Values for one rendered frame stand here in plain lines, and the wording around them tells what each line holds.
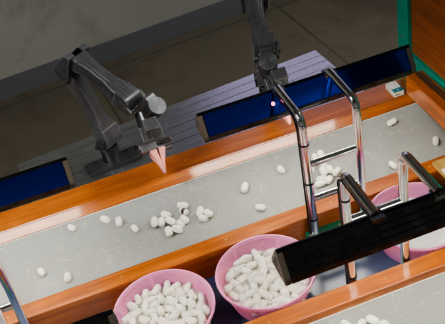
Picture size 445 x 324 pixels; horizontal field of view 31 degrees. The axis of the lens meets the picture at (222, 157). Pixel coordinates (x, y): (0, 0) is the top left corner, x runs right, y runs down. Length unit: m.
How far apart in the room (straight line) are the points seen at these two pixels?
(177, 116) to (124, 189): 0.51
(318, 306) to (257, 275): 0.22
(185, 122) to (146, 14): 1.89
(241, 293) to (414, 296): 0.44
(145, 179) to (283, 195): 0.44
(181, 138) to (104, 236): 0.56
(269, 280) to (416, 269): 0.38
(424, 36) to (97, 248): 1.19
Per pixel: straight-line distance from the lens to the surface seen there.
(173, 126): 2.84
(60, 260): 2.35
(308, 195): 2.15
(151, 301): 2.14
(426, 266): 2.09
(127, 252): 2.29
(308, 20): 4.71
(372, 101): 2.65
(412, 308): 2.03
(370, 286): 2.05
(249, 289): 2.13
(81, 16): 4.56
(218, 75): 4.34
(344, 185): 1.80
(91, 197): 2.47
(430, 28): 2.52
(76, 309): 2.20
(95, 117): 2.61
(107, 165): 2.72
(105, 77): 2.47
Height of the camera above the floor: 2.29
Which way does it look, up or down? 38 degrees down
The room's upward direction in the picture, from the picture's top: 12 degrees counter-clockwise
